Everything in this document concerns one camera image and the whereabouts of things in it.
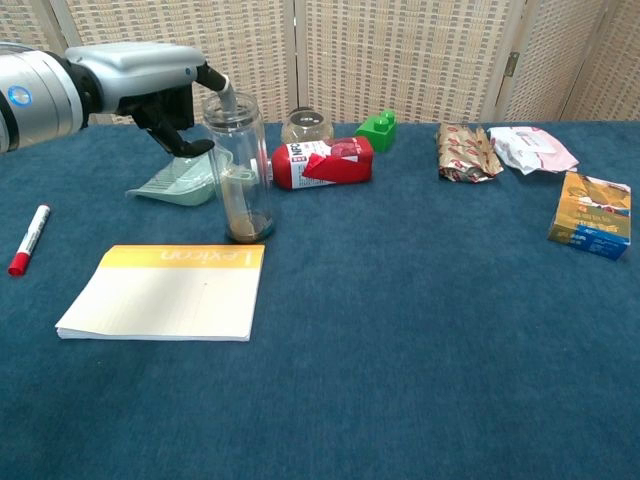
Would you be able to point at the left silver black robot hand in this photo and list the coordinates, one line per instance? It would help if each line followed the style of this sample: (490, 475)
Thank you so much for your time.
(135, 75)

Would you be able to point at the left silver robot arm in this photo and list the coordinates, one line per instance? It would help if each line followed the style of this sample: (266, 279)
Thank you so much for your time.
(40, 100)

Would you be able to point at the clear glass jar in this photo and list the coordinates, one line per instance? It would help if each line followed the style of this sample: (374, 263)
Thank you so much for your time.
(240, 165)

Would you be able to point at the light green plastic dustpan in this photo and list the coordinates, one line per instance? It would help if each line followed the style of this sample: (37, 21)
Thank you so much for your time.
(180, 182)

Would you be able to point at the small round glass jar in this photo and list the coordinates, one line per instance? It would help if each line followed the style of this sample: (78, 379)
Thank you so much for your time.
(306, 127)

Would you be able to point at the red white marker pen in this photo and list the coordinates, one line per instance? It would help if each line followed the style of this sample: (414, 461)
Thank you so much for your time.
(31, 239)

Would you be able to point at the red juice bottle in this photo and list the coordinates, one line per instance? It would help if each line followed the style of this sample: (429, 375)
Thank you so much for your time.
(325, 162)

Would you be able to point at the yellow white notebook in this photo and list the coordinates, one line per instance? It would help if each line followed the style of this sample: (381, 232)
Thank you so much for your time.
(165, 300)

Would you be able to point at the green toy brick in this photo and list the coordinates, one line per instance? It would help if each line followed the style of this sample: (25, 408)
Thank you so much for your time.
(378, 131)

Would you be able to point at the woven folding screen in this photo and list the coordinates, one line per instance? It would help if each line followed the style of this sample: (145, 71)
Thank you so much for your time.
(400, 55)

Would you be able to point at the gold snack packet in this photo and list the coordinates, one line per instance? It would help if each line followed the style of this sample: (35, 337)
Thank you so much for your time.
(465, 152)

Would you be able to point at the blue table cloth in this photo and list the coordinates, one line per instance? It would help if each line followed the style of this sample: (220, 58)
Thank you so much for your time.
(400, 325)

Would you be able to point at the brass screen hinge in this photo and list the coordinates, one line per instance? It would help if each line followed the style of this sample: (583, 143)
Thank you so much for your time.
(510, 65)

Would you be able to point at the white pink wipes pack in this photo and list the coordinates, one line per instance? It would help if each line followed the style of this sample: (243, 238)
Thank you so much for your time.
(530, 147)

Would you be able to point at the yellow blue carton box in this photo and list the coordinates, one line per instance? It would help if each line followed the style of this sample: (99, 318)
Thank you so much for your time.
(592, 215)

